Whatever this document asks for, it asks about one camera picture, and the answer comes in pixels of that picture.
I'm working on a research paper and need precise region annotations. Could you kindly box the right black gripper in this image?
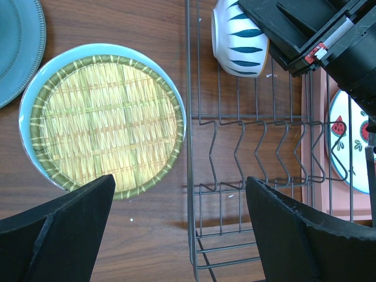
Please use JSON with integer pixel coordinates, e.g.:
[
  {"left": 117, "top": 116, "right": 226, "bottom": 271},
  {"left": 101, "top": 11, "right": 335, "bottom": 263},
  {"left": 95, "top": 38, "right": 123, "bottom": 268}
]
[{"left": 239, "top": 0, "right": 375, "bottom": 118}]

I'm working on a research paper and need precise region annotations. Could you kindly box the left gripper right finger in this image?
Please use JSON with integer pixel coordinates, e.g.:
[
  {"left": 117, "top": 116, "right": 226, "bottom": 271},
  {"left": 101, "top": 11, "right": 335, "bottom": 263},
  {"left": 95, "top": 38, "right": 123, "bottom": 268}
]
[{"left": 246, "top": 177, "right": 375, "bottom": 281}]

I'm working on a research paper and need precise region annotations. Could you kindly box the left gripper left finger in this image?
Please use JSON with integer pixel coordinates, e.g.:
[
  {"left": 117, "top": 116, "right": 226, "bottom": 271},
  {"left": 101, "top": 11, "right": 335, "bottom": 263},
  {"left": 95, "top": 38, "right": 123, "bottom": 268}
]
[{"left": 1, "top": 174, "right": 115, "bottom": 281}]

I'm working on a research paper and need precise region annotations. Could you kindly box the white bowl orange rim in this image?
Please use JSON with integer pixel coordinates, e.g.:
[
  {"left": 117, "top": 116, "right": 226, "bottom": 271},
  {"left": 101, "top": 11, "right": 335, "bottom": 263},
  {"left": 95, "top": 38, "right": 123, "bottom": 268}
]
[{"left": 211, "top": 0, "right": 270, "bottom": 78}]

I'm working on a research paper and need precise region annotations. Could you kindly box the woven bamboo tray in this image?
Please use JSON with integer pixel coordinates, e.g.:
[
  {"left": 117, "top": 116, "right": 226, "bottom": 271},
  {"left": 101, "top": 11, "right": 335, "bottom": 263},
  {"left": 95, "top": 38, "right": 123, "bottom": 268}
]
[{"left": 29, "top": 55, "right": 183, "bottom": 202}]

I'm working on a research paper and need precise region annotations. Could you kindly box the pink plastic tray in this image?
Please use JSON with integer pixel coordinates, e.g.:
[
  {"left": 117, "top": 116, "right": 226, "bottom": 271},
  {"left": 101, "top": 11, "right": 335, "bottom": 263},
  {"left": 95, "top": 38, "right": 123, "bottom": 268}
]
[{"left": 301, "top": 69, "right": 371, "bottom": 221}]

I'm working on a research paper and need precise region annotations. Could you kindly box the watermelon pattern plate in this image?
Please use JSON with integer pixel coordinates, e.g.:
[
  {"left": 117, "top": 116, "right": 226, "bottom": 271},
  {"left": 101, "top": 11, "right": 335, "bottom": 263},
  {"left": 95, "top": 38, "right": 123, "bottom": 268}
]
[{"left": 325, "top": 90, "right": 369, "bottom": 194}]

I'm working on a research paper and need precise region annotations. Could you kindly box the light blue plate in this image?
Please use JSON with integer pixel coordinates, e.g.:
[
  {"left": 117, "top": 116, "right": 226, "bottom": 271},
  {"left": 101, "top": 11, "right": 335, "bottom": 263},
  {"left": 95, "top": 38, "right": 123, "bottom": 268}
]
[{"left": 18, "top": 43, "right": 187, "bottom": 194}]

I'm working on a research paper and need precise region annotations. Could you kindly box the dark green plate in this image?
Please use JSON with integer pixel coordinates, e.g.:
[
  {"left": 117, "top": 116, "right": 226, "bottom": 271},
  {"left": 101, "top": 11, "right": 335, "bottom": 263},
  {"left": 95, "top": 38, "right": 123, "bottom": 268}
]
[{"left": 1, "top": 0, "right": 46, "bottom": 108}]

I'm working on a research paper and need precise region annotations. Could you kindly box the black wire dish rack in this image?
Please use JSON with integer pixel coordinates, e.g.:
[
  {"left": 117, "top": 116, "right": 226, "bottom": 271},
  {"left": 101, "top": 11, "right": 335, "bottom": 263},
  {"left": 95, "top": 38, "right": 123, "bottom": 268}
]
[{"left": 184, "top": 0, "right": 376, "bottom": 282}]

